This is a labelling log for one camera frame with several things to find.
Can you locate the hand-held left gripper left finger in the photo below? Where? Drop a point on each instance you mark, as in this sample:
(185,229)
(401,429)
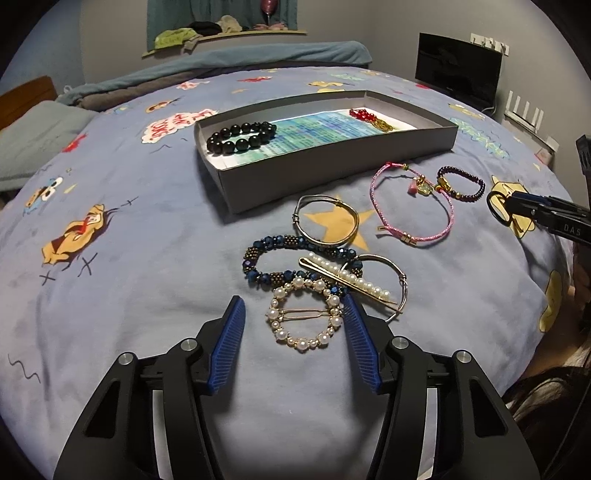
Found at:
(228,346)

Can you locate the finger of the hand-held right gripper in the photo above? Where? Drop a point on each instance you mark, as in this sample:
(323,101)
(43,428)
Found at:
(531,210)
(572,205)

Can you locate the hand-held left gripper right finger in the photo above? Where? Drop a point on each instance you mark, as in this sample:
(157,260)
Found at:
(362,350)

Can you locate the round pearl hair clip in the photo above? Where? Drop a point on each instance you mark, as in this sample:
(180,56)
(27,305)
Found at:
(333,302)

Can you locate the pearl bar hair clip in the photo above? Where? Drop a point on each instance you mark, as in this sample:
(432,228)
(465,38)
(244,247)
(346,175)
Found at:
(351,277)

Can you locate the silver bangle with gold clasp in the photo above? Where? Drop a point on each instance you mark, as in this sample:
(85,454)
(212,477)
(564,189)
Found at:
(339,203)

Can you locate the grey cardboard box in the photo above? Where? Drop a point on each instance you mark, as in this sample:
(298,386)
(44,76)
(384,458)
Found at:
(277,184)

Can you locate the white router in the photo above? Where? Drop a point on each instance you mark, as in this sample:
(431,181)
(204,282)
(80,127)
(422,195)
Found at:
(531,129)

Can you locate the cartoon printed bed sheet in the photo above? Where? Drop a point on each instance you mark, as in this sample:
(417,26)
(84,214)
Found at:
(161,230)

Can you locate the black monitor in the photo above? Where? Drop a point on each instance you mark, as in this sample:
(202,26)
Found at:
(452,64)

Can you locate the person's dark hair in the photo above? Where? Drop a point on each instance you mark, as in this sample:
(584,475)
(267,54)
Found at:
(549,401)

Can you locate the red bead gold ornament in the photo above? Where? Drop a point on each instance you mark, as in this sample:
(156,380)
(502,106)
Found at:
(360,114)

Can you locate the grey blanket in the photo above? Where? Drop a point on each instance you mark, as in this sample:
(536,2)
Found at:
(111,100)

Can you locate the grey green pillow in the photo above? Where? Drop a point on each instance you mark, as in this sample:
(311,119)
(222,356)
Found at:
(37,138)

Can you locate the blue blanket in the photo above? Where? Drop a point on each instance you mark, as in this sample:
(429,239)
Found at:
(277,53)

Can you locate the green cloth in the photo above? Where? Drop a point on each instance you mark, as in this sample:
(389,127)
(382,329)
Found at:
(173,39)

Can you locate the pink cloth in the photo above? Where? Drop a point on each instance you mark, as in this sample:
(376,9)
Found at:
(270,27)

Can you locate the wooden headboard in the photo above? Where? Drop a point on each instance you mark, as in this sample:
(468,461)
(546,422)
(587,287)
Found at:
(23,101)

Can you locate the black cloth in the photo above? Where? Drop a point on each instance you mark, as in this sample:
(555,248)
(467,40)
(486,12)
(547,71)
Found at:
(203,26)

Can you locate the beige cloth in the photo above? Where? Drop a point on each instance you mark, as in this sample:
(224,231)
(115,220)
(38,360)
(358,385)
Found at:
(228,24)

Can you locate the pink stemmed glass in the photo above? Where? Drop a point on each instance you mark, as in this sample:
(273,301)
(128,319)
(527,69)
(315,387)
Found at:
(268,7)

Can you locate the teal curtain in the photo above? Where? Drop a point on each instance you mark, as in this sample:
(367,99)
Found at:
(161,18)

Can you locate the white wall hook rack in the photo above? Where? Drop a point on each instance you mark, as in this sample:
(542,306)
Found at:
(489,44)

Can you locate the wooden wall shelf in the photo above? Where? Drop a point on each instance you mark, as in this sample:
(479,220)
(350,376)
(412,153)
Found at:
(258,35)

